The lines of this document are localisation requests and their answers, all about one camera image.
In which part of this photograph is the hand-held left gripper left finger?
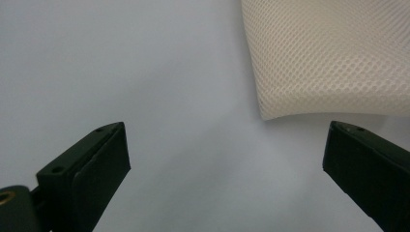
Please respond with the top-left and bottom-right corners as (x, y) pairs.
(36, 121), (132, 232)

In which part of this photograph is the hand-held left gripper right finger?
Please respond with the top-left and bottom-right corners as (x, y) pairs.
(322, 120), (410, 232)

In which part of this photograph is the cream knitted cloth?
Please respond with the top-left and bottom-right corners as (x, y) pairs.
(240, 0), (410, 122)

